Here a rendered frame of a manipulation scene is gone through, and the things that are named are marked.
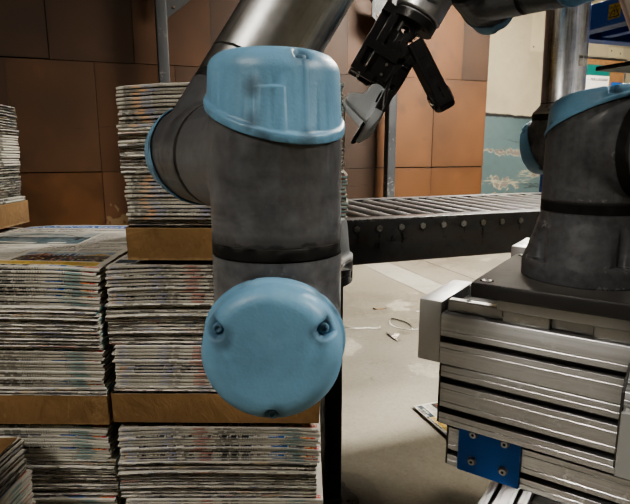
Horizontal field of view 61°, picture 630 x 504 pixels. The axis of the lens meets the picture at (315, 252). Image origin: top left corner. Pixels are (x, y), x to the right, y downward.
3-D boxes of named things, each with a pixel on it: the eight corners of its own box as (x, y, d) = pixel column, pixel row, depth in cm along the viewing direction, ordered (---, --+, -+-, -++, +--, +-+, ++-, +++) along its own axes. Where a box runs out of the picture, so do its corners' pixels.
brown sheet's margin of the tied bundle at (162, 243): (346, 261, 69) (346, 228, 68) (126, 260, 69) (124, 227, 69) (342, 240, 85) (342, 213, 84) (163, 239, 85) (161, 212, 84)
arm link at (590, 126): (577, 194, 75) (586, 94, 73) (680, 202, 64) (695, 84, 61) (519, 197, 69) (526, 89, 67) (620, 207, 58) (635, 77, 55)
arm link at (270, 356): (350, 272, 26) (347, 434, 27) (340, 235, 37) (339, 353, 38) (187, 272, 26) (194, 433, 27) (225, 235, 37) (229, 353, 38)
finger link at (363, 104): (329, 126, 79) (355, 80, 82) (364, 147, 79) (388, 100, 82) (335, 117, 76) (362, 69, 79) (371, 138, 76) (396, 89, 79)
